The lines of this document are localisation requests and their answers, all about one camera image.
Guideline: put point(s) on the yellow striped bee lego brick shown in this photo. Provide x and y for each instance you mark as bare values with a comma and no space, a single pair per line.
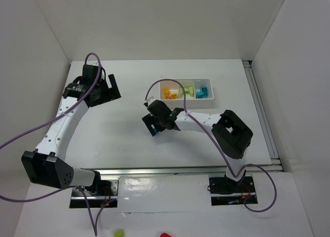
174,96

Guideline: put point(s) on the lime green lego brick bottom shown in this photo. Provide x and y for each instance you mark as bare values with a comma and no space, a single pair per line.
183,92

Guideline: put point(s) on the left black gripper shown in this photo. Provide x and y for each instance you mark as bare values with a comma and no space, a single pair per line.
109,91

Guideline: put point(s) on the orange butterfly lego brick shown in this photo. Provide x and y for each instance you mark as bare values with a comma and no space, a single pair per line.
167,96

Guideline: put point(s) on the lime green lego brick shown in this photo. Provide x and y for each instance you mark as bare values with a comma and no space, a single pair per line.
183,92
191,91

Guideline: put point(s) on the green lego brick foreground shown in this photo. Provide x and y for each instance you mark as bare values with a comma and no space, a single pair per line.
118,233

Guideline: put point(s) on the white three-compartment tray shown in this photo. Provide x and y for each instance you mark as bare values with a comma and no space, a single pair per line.
191,102

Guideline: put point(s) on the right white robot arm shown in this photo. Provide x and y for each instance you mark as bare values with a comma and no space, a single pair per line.
227,131

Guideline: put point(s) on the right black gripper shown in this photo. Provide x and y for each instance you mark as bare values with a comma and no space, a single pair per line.
150,123

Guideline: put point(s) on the small teal lego brick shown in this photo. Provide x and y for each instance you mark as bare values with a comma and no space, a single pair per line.
154,132

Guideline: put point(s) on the aluminium rail front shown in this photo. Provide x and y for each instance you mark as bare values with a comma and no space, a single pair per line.
161,171

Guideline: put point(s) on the teal frog lego brick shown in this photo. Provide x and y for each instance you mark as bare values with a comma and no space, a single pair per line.
204,90

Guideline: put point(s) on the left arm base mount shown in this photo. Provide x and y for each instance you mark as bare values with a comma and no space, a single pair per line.
103,195

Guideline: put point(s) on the teal long lego brick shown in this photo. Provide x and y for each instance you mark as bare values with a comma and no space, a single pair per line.
202,94

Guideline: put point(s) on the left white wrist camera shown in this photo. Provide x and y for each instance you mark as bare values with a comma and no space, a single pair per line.
94,64

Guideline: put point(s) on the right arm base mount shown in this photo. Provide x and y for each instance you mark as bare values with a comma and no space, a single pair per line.
225,193

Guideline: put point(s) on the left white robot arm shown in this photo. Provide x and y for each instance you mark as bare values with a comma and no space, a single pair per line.
46,164

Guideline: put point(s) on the red object foreground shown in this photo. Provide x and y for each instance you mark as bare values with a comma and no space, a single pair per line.
164,234

